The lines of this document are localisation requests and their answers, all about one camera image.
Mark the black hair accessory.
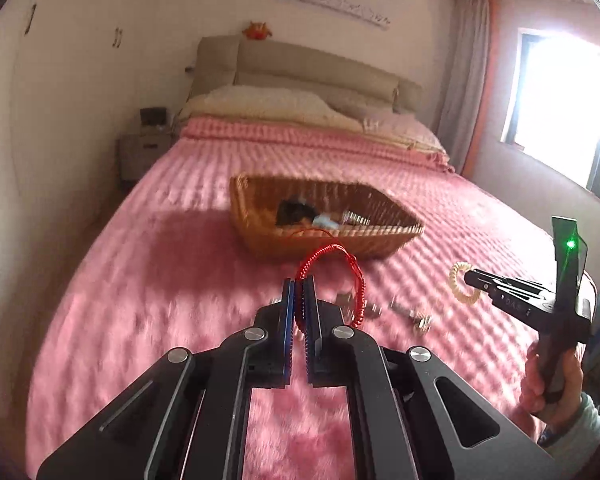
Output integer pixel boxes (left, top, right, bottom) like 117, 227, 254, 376
277, 199, 316, 226

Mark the pink quilted blanket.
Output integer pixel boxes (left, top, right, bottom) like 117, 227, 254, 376
25, 114, 597, 480

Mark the person's right hand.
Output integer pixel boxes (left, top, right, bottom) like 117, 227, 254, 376
521, 340, 587, 417

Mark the cream pillow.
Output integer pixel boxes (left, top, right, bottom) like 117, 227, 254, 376
179, 86, 367, 134

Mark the light blue hair accessory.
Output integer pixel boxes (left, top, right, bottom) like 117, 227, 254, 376
310, 213, 342, 231

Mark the dark framed window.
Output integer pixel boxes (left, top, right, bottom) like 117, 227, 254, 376
500, 29, 600, 207

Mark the woven wicker basket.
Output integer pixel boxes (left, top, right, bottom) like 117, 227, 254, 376
229, 172, 426, 262

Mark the silver metal jewelry piece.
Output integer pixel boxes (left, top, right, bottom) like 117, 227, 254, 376
334, 292, 363, 322
390, 300, 434, 334

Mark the person's right forearm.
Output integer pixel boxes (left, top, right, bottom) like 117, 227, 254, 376
536, 392, 600, 449

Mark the grey and orange curtain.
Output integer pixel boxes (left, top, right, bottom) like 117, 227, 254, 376
436, 0, 492, 177

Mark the orange plush toy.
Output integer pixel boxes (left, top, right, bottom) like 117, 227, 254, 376
243, 20, 274, 41

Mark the pink pillow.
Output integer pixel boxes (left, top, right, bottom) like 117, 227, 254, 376
362, 112, 447, 154

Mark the silver metal hair clip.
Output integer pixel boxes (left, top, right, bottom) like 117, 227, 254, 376
340, 210, 374, 229

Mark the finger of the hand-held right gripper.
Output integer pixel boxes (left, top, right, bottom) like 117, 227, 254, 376
463, 268, 551, 307

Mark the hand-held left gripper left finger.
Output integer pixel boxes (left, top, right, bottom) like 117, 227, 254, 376
36, 279, 297, 480

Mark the thin red string bracelet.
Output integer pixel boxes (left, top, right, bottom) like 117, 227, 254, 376
287, 228, 334, 241

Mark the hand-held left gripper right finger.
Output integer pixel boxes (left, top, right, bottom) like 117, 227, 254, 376
303, 279, 567, 480

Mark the black desk clock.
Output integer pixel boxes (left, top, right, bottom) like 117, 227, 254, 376
139, 106, 169, 129

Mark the beige spiral hair tie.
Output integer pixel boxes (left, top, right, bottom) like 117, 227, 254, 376
448, 260, 486, 306

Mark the grey nightstand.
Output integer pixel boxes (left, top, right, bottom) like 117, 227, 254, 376
117, 129, 179, 187

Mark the beige padded headboard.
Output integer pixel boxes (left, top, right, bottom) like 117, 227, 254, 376
188, 35, 426, 117

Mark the red cord bracelet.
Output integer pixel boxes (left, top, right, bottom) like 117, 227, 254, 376
295, 242, 367, 329

